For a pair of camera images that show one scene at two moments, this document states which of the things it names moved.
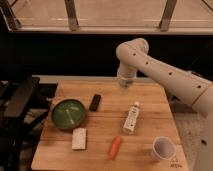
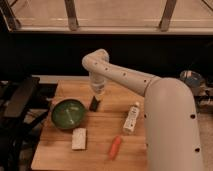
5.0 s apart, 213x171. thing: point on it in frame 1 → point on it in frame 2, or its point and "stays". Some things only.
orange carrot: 115,147 stays
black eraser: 94,103 stays
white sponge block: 79,138 stays
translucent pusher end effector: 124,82 → 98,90
